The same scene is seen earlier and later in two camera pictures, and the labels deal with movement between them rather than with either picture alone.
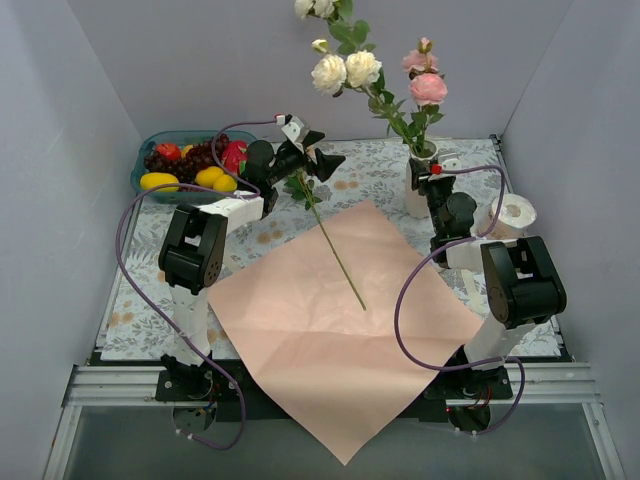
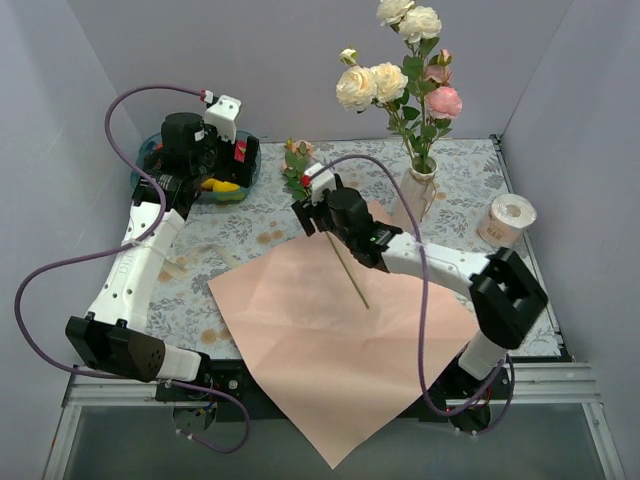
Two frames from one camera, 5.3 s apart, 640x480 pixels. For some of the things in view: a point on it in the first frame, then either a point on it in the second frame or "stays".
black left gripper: x=310 y=159 → x=232 y=157
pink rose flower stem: x=427 y=87 → x=442 y=103
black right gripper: x=438 y=185 → x=310 y=213
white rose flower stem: x=352 y=64 → x=398 y=89
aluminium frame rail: x=566 y=383 stays
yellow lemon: x=213 y=177 stays
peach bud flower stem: x=302 y=189 stays
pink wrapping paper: x=355 y=374 stays
